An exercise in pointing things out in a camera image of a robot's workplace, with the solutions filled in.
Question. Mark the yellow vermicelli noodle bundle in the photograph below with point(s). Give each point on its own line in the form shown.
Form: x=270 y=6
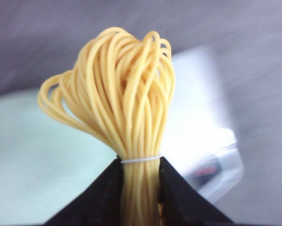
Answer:
x=119 y=91

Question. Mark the silver digital kitchen scale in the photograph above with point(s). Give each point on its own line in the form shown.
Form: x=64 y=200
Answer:
x=199 y=140

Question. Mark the light green round plate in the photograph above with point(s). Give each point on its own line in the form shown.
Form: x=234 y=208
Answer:
x=44 y=164

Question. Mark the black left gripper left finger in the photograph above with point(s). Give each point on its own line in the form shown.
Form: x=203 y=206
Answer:
x=98 y=205

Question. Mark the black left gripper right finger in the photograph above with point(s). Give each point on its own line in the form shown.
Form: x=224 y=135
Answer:
x=182 y=205

